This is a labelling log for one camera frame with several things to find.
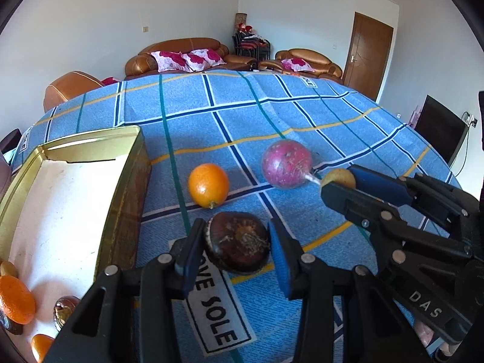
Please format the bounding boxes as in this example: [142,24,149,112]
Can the black television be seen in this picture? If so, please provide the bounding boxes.
[410,94,466,168]

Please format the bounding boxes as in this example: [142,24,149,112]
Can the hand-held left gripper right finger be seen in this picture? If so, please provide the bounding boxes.
[268,219,421,363]

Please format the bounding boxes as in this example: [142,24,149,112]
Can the stack of black chairs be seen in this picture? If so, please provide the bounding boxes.
[232,31,271,60]

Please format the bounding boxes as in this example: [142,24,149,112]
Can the dark side furniture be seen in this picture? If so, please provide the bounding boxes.
[0,129,22,164]

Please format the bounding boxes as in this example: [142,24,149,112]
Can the brown wooden door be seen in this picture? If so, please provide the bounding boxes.
[343,12,394,102]

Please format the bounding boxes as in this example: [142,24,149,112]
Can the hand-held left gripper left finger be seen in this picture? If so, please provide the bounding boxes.
[51,217,207,363]

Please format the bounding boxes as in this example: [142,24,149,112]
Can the orange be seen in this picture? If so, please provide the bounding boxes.
[188,163,230,209]
[0,275,36,325]
[30,334,54,363]

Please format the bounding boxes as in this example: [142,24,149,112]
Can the person's right hand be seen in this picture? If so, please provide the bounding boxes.
[413,318,464,363]

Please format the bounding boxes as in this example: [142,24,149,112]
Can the red cloth items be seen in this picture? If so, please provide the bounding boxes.
[237,23,264,40]

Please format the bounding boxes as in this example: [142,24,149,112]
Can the blue plaid blanket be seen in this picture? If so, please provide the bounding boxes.
[11,70,463,363]

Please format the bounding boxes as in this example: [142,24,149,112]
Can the black power cable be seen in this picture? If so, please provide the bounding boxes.
[452,113,471,178]

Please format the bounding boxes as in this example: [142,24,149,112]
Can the long brown leather sofa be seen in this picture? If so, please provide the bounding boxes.
[125,38,258,81]

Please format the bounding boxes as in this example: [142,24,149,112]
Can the pink floral pillow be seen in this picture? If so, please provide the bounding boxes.
[182,48,226,72]
[151,51,193,73]
[280,58,315,73]

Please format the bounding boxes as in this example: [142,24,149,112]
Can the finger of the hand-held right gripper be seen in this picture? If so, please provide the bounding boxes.
[347,164,478,236]
[321,182,474,281]

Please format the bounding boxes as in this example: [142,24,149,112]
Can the red round radish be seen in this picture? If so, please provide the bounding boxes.
[262,139,322,190]

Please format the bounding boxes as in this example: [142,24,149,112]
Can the gold tin box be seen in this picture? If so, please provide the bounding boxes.
[0,126,152,363]

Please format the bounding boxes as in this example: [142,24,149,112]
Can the brown leather armchair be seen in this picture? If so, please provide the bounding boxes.
[259,48,343,85]
[43,70,119,113]

